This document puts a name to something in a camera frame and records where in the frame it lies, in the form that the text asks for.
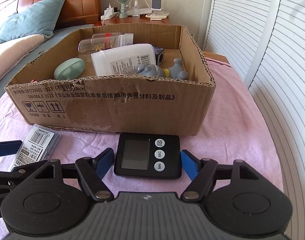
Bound light green round case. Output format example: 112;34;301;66
54;58;85;80

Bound wooden bedside table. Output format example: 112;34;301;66
94;16;171;27

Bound white spray bottle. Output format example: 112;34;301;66
132;0;140;17

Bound blue grey bed sheet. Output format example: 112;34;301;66
0;24;94;98

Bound small green desk fan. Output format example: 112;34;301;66
116;0;130;18

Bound pink table cloth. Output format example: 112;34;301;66
0;56;283;196

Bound clear plastic labelled case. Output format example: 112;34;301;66
10;124;61;171

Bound brown cardboard box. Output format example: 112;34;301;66
5;23;216;136

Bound white small screen device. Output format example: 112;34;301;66
145;0;169;21

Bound teal pillow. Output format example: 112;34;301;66
0;0;65;44

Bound white plastic bottle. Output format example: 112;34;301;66
91;43;156;76

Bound grey rubber toy figure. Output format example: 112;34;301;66
136;58;188;80

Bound white power strip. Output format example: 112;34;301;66
100;4;119;21

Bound clear jar with gold pins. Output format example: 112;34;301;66
78;33;134;62

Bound black digital timer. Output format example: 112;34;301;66
114;133;182;179

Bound white louvered closet doors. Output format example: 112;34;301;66
203;0;305;239

